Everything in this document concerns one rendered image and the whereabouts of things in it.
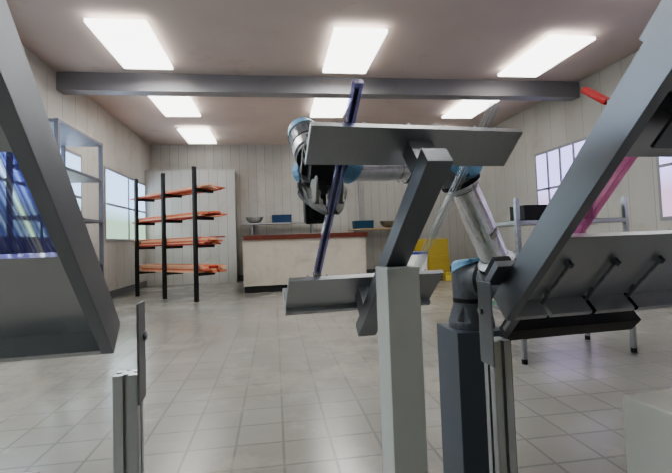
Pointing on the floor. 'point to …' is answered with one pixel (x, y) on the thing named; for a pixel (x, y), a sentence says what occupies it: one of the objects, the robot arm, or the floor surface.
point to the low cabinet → (298, 258)
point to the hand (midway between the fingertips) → (330, 213)
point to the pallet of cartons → (439, 256)
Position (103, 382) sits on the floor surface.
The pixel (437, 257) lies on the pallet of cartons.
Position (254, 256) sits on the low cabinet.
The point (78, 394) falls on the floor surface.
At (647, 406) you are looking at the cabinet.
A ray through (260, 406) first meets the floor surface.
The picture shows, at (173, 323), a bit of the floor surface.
